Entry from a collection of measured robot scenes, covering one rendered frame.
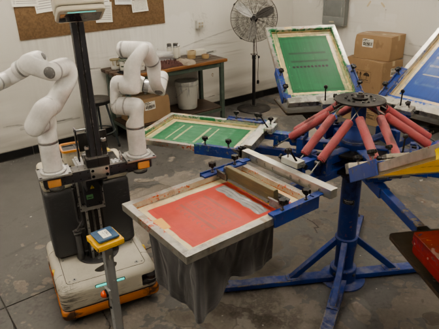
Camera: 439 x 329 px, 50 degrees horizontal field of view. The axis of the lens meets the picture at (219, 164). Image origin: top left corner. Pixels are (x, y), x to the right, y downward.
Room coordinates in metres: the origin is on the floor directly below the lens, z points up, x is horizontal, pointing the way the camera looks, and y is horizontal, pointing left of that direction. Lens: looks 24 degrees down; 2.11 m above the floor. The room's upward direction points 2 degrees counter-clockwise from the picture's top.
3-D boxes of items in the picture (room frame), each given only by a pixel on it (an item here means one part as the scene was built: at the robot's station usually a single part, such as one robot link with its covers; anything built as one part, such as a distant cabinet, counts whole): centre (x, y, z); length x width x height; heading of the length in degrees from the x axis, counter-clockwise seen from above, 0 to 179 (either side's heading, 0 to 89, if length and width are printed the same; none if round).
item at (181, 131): (3.03, -0.01, 1.05); 1.08 x 0.61 x 0.23; 67
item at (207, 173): (2.41, -0.02, 0.98); 0.30 x 0.05 x 0.07; 127
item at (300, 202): (1.96, -0.35, 0.98); 0.30 x 0.05 x 0.07; 127
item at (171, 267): (1.87, 0.24, 0.74); 0.45 x 0.03 x 0.43; 37
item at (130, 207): (2.04, 0.00, 0.97); 0.79 x 0.58 x 0.04; 127
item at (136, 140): (2.34, 0.44, 1.21); 0.16 x 0.13 x 0.15; 25
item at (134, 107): (2.33, 0.45, 1.37); 0.13 x 0.10 x 0.16; 72
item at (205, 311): (1.85, -0.08, 0.74); 0.46 x 0.04 x 0.42; 127
